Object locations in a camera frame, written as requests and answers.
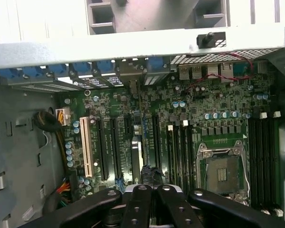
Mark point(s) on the long black expansion slot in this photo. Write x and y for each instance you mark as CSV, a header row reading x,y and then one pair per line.
x,y
116,147
156,142
103,149

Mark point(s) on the grey parts rack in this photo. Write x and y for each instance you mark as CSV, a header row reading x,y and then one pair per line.
x,y
156,14

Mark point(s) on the teal rear port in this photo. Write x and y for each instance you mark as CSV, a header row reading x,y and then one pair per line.
x,y
243,69

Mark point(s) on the blue slot retention clip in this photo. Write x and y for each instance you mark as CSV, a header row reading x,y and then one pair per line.
x,y
105,66
58,69
9,72
33,70
154,65
82,68

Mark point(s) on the white power connector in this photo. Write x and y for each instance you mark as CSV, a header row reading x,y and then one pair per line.
x,y
65,116

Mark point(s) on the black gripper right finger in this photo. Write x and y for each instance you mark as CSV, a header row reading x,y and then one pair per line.
x,y
180,209

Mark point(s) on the perforated metal slot cover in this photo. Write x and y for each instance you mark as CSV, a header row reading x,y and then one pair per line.
x,y
154,79

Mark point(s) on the white expansion slot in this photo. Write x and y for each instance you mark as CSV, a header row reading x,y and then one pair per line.
x,y
86,147

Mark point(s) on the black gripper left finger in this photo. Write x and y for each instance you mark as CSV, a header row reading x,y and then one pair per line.
x,y
136,209

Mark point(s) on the black RAM slot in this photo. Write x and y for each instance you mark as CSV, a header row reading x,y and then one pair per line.
x,y
262,161
185,154
277,161
178,154
252,161
270,161

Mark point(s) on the short black expansion slot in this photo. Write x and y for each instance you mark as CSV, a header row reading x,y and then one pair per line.
x,y
128,126

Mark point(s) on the metal rear port block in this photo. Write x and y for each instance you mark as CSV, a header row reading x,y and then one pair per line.
x,y
226,72
213,72

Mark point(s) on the open black PC case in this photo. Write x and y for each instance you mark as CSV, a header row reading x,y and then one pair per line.
x,y
19,147

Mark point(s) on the green motherboard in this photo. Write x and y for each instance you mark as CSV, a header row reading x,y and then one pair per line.
x,y
161,102

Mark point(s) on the black case lock tab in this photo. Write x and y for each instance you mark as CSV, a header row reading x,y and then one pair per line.
x,y
211,40

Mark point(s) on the socket locking lever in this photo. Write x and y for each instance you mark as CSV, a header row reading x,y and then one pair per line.
x,y
247,175

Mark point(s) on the CPU socket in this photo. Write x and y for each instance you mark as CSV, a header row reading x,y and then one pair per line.
x,y
223,175

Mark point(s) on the metal USB port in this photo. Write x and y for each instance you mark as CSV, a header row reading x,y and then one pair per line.
x,y
184,73
197,72

